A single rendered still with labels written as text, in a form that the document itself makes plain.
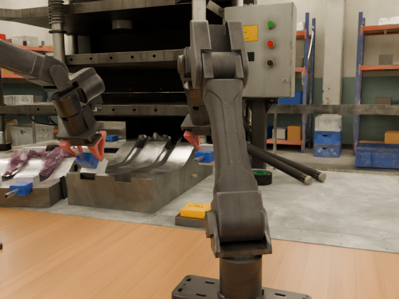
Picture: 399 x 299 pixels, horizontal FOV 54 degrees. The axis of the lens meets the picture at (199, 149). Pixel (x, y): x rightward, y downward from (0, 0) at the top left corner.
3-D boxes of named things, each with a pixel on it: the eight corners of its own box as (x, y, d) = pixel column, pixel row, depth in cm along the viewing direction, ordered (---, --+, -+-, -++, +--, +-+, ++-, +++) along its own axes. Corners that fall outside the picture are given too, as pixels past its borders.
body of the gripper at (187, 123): (189, 119, 106) (183, 95, 102) (225, 119, 102) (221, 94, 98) (181, 132, 101) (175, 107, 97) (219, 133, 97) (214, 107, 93)
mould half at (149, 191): (152, 213, 98) (151, 161, 96) (67, 204, 107) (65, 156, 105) (212, 173, 145) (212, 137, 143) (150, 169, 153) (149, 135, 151)
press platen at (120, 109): (214, 146, 166) (214, 104, 163) (-16, 137, 209) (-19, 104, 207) (254, 127, 244) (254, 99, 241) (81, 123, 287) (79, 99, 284)
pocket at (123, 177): (132, 191, 99) (132, 177, 99) (114, 190, 101) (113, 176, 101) (141, 187, 104) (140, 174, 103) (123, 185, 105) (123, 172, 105)
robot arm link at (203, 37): (177, 51, 94) (194, 10, 64) (214, 51, 95) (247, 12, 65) (179, 102, 94) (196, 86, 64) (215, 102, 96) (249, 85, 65)
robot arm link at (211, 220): (204, 207, 59) (211, 219, 53) (260, 203, 60) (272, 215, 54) (205, 246, 60) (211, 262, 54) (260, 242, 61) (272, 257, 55)
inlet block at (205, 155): (204, 172, 96) (204, 150, 95) (186, 171, 98) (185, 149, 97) (219, 163, 108) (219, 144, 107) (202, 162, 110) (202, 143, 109)
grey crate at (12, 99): (16, 106, 600) (15, 95, 597) (3, 106, 624) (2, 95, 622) (35, 105, 624) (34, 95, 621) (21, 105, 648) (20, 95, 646)
